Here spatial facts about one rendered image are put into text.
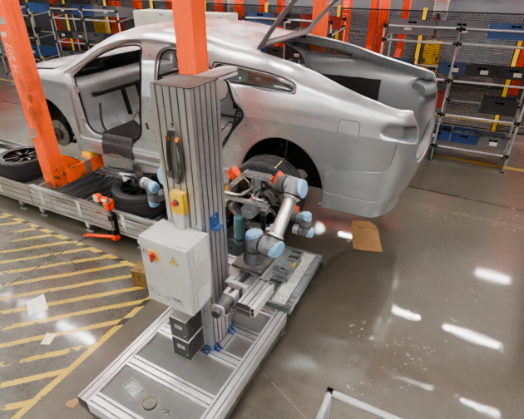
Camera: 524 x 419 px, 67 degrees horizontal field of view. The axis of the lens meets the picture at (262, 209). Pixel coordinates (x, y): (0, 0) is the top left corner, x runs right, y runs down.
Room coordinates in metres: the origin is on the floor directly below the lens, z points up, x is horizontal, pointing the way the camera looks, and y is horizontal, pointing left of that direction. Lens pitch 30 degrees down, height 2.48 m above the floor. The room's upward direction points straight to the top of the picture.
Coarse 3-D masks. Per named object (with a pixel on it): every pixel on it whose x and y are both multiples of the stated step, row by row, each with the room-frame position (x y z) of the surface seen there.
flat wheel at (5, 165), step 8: (8, 152) 4.84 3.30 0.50; (16, 152) 4.88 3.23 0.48; (24, 152) 4.98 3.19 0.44; (32, 152) 4.88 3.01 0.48; (0, 160) 4.56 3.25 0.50; (8, 160) 4.79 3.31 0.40; (16, 160) 4.65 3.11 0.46; (24, 160) 4.56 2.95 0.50; (32, 160) 4.56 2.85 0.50; (0, 168) 4.47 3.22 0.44; (8, 168) 4.44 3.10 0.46; (16, 168) 4.45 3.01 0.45; (24, 168) 4.47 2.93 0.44; (32, 168) 4.52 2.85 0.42; (40, 168) 4.59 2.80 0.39; (8, 176) 4.44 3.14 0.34; (16, 176) 4.44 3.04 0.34; (24, 176) 4.46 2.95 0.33; (32, 176) 4.51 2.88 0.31; (40, 176) 4.56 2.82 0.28
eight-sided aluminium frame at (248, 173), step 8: (240, 176) 2.93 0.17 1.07; (248, 176) 2.90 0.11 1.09; (256, 176) 2.87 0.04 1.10; (264, 176) 2.83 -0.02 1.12; (272, 176) 2.86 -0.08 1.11; (232, 184) 2.97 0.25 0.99; (272, 184) 2.81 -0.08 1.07; (232, 208) 2.97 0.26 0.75; (248, 224) 2.91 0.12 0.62; (256, 224) 2.92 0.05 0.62
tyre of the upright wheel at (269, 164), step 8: (248, 160) 3.11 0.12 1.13; (256, 160) 3.03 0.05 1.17; (264, 160) 3.01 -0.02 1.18; (272, 160) 3.02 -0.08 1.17; (280, 160) 3.05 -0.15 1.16; (240, 168) 3.03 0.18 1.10; (248, 168) 2.99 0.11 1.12; (256, 168) 2.96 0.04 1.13; (264, 168) 2.93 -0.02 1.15; (272, 168) 2.91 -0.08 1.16; (280, 168) 2.94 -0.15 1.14; (288, 168) 2.99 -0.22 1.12; (296, 176) 2.97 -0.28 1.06; (304, 200) 2.97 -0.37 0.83
